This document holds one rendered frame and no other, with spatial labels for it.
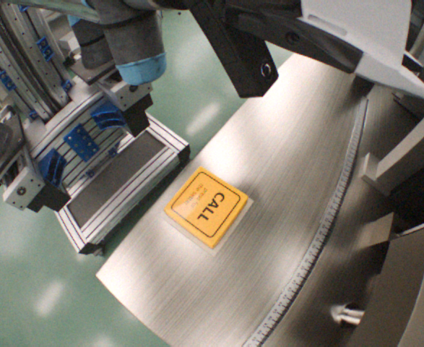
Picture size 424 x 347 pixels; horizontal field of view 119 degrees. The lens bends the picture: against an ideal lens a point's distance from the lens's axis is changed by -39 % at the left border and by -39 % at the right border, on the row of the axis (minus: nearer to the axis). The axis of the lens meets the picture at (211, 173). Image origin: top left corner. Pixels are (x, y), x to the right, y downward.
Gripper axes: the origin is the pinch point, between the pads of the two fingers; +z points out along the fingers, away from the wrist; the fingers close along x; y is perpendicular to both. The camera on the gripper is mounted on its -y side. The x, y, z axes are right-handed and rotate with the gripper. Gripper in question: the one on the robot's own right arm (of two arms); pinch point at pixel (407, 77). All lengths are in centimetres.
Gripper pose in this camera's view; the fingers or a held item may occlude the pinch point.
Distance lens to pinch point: 16.6
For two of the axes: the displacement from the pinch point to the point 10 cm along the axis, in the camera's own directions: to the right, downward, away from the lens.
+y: -0.3, -4.6, -8.9
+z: 8.0, 5.2, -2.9
